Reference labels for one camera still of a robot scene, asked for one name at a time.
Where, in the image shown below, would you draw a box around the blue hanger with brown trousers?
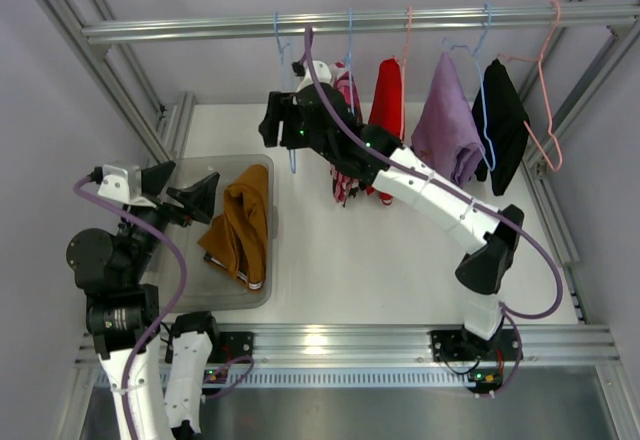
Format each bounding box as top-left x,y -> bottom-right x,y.
272,11 -> 300,175

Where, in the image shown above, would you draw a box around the brown trousers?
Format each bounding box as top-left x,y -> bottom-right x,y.
198,164 -> 269,292

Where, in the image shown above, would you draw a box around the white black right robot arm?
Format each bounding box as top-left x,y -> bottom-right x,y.
259,85 -> 524,367

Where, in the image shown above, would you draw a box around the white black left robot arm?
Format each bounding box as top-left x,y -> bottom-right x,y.
66,161 -> 220,439

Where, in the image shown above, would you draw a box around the pink patterned trousers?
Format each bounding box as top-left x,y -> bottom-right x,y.
329,61 -> 363,206

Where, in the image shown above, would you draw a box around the red trousers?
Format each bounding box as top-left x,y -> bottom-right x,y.
366,58 -> 407,206

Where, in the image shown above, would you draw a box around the pink hanger with red trousers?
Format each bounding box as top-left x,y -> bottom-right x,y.
399,5 -> 413,140

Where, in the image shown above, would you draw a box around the lilac trousers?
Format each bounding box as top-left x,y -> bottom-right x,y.
411,52 -> 485,187

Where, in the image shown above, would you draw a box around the blue hanger with lilac trousers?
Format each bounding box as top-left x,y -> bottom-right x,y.
442,3 -> 497,173

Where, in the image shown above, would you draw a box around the black trousers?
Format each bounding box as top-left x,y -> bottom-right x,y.
472,59 -> 530,196

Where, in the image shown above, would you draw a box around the clear plastic bin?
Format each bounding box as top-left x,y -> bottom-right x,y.
166,154 -> 277,313

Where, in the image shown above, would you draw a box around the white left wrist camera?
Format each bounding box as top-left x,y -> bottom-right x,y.
97,162 -> 155,208

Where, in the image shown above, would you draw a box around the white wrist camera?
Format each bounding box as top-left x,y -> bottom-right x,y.
291,60 -> 333,93
97,162 -> 155,208

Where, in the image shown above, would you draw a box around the left aluminium frame post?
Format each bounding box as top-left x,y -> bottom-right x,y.
35,0 -> 196,163

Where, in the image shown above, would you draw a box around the aluminium frame post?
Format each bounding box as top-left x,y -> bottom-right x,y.
543,0 -> 639,165
35,0 -> 196,163

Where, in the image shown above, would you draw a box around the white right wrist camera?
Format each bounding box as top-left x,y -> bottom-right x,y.
291,60 -> 333,93

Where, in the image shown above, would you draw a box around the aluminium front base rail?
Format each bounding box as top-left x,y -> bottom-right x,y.
220,324 -> 620,368

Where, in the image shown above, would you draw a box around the grey slotted cable duct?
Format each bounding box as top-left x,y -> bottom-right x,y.
94,365 -> 481,390

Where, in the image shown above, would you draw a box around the right aluminium frame post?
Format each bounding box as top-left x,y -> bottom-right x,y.
543,0 -> 639,165

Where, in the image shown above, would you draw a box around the aluminium hanging rail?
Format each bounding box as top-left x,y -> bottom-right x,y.
81,2 -> 639,45

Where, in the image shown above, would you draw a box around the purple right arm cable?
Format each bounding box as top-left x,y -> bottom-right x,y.
302,24 -> 564,399

